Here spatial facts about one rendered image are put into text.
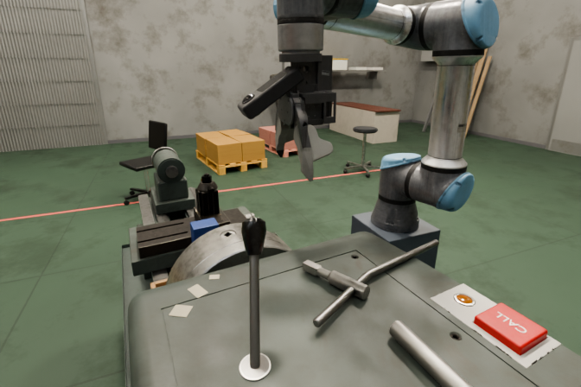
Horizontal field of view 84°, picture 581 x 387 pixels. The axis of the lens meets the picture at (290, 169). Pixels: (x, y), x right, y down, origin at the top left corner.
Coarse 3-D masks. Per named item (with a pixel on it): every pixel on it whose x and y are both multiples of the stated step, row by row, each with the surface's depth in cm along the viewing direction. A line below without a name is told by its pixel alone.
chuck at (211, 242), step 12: (216, 228) 74; (228, 228) 73; (240, 228) 74; (204, 240) 71; (216, 240) 69; (228, 240) 69; (240, 240) 68; (276, 240) 73; (192, 252) 69; (204, 252) 67; (180, 264) 69; (192, 264) 66; (168, 276) 72; (180, 276) 67
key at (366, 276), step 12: (432, 240) 63; (408, 252) 58; (420, 252) 59; (384, 264) 54; (396, 264) 56; (360, 276) 51; (372, 276) 52; (348, 288) 48; (336, 300) 45; (324, 312) 43
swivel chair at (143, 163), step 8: (152, 120) 416; (152, 128) 413; (160, 128) 402; (152, 136) 415; (160, 136) 403; (152, 144) 417; (160, 144) 405; (128, 160) 407; (136, 160) 407; (144, 160) 407; (136, 168) 376; (144, 168) 383; (144, 176) 408; (144, 192) 411
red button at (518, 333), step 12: (492, 312) 44; (504, 312) 44; (516, 312) 44; (480, 324) 43; (492, 324) 42; (504, 324) 42; (516, 324) 42; (528, 324) 42; (504, 336) 40; (516, 336) 40; (528, 336) 40; (540, 336) 40; (516, 348) 39; (528, 348) 39
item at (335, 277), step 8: (304, 264) 54; (312, 264) 54; (312, 272) 53; (320, 272) 52; (328, 272) 52; (336, 272) 51; (328, 280) 51; (336, 280) 50; (344, 280) 49; (352, 280) 49; (344, 288) 49; (360, 288) 48; (368, 288) 48; (360, 296) 47
